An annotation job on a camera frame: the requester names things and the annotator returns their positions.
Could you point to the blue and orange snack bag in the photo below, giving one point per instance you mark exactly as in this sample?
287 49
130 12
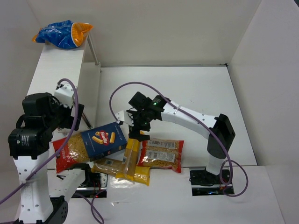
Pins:
64 35

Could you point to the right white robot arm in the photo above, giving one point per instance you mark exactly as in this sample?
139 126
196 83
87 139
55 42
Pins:
217 130

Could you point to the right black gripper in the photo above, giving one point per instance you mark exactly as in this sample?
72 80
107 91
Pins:
139 136

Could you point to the yellow spaghetti pack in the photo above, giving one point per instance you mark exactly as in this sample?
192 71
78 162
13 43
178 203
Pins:
127 170
113 167

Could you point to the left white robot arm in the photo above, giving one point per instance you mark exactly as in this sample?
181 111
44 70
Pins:
29 145

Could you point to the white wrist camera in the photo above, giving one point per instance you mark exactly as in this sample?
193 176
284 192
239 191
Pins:
65 95
123 117

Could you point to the blue Barilla pasta box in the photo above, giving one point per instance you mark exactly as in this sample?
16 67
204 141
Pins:
103 141

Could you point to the white shelf with metal legs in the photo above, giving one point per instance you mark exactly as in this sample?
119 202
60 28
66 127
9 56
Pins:
79 65

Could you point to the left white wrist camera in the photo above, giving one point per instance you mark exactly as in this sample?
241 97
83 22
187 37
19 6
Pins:
65 95

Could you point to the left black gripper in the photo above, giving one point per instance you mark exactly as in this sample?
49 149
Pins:
76 117

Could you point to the red macaroni bag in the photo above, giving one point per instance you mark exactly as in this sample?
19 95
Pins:
165 154
74 152

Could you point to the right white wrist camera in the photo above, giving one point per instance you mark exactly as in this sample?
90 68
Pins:
123 117

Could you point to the red macaroni bag right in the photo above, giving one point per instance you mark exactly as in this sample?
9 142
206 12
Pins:
165 154

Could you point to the red macaroni bag left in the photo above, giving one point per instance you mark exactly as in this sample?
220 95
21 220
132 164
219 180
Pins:
74 152

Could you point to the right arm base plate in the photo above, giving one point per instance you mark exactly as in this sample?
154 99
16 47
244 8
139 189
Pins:
204 183

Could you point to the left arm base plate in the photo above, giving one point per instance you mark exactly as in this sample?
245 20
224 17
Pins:
96 187

